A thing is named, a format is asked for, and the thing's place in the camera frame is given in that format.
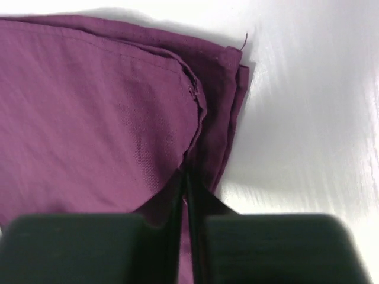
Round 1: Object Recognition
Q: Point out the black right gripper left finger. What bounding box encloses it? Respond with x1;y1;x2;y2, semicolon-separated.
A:
1;171;185;283

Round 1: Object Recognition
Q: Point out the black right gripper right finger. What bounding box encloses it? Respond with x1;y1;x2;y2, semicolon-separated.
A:
185;172;369;283

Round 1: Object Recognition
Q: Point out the purple cloth mat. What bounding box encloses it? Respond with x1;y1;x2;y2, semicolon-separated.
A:
1;15;249;283

